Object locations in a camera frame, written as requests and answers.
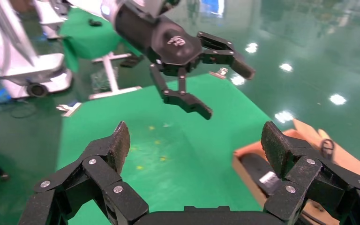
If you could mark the silver cloth clamp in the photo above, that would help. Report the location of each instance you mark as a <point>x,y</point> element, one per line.
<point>220,73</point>
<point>69,108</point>

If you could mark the small white background robot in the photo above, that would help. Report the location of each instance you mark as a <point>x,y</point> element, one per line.
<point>48,18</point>

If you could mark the white background table leg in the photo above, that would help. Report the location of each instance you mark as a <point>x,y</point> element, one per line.
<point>108,74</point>

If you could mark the open brown cardboard box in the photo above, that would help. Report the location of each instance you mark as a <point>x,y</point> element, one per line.
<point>344,158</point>

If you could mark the green table cloth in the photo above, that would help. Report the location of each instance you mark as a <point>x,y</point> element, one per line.
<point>183,139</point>

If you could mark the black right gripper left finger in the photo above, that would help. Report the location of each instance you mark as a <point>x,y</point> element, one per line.
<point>99,177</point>

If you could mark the small black item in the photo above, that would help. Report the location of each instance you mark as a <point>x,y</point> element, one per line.
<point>95,22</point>

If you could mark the large white background robot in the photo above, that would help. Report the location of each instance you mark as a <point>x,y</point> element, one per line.
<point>27,68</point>

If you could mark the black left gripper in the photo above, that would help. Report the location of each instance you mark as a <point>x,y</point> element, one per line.
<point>161,40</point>

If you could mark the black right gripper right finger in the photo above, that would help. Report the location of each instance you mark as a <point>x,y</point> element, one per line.
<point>307,174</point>

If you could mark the green cloth background table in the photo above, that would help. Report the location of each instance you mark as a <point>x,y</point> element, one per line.
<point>90,40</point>

